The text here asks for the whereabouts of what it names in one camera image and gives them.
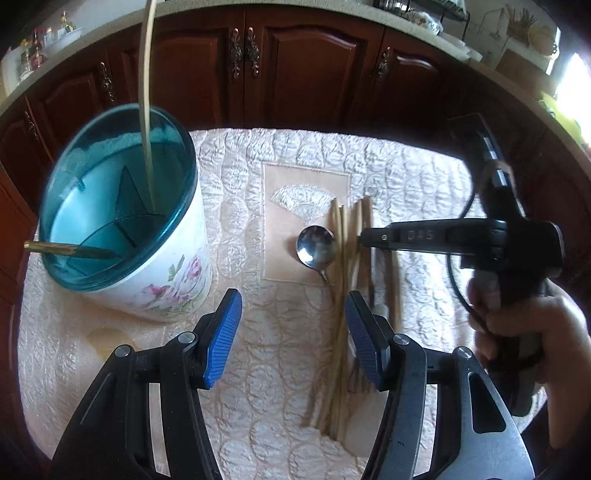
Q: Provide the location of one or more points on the floral utensil holder teal rim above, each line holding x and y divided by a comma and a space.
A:
184, 277

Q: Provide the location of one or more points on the stack of white bowls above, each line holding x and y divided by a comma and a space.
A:
461, 46

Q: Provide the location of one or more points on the pile of wooden chopsticks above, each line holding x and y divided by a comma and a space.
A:
340, 286

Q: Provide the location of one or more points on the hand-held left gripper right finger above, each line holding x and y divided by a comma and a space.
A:
364, 341

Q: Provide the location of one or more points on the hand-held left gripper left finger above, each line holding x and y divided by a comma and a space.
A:
224, 341

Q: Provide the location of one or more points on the wall utensil basket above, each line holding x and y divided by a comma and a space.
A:
521, 25

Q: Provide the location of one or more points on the white quilted tablecloth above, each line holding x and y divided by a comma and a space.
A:
277, 346

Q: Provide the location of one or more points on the dark wooden cabinet door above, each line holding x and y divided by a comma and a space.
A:
194, 69
415, 83
318, 69
69, 106
18, 147

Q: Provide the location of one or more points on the white basin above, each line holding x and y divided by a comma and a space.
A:
69, 37

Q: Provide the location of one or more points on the black dish rack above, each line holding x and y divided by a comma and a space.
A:
415, 5

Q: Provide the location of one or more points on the metal spoon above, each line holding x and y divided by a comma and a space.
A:
316, 247

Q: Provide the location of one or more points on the green basin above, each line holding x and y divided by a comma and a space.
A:
561, 115

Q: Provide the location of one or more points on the red sauce bottle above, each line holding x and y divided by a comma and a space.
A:
36, 44

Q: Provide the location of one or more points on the round pale straw mat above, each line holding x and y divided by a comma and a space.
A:
541, 39

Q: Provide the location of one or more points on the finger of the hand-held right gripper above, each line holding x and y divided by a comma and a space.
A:
415, 236

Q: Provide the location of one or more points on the floral lidded casserole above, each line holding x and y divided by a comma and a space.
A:
425, 22

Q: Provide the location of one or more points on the long pale bamboo chopstick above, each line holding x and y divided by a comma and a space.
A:
144, 92
69, 249

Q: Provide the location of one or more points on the wooden cutting board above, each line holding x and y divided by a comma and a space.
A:
524, 71

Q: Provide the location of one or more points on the clear glass bottle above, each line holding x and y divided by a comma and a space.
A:
64, 21

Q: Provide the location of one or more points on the grey speckled kitchen countertop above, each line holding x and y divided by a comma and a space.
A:
415, 39

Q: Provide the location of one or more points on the person's right hand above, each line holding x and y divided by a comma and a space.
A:
568, 350

